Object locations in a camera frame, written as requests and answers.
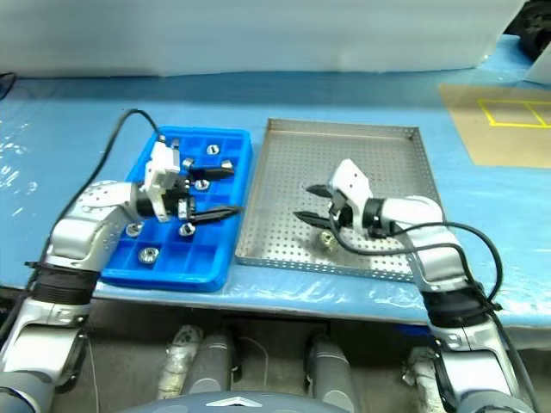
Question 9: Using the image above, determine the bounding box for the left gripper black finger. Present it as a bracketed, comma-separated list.
[189, 206, 245, 225]
[187, 165, 236, 182]

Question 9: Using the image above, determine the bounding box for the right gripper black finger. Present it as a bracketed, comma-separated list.
[292, 210, 335, 231]
[305, 183, 336, 200]

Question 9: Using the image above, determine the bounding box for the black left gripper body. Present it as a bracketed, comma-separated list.
[165, 170, 199, 223]

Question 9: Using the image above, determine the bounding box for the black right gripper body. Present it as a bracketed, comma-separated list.
[326, 187, 356, 231]

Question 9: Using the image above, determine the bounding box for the blue compartment tray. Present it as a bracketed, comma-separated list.
[99, 125, 253, 293]

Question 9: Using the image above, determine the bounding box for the metal nut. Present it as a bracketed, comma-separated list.
[318, 231, 339, 253]

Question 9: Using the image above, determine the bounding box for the perforated metal tray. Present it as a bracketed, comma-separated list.
[234, 118, 444, 283]

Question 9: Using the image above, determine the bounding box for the blue plastic table cover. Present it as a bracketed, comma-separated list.
[0, 34, 551, 328]

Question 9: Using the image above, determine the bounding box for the large white foam board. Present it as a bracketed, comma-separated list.
[0, 0, 529, 78]

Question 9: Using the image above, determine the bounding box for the grey rounded cylinder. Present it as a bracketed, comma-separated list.
[303, 335, 361, 405]
[183, 334, 236, 395]

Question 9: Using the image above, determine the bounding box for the white wrapped table leg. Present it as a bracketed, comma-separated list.
[157, 329, 203, 399]
[402, 346, 436, 388]

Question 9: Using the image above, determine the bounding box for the brown cardboard sheet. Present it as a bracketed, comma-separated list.
[437, 83, 551, 168]

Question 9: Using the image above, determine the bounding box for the grey robot torso cover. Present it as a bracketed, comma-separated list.
[137, 389, 332, 413]

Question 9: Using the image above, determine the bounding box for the small white board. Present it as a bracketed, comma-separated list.
[523, 40, 551, 85]

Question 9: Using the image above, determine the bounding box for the black machine part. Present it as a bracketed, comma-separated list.
[503, 0, 551, 61]

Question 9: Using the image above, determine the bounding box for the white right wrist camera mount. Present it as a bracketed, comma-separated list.
[329, 158, 372, 236]

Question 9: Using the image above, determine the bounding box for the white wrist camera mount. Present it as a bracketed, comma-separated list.
[329, 158, 372, 236]
[139, 141, 182, 223]

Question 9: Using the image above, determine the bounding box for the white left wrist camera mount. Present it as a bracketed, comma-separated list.
[139, 141, 182, 223]

